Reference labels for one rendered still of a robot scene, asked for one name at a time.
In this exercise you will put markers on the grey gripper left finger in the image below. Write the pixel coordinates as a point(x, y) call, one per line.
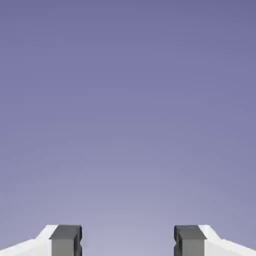
point(64, 242)

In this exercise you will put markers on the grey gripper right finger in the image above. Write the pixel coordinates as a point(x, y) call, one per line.
point(192, 242)

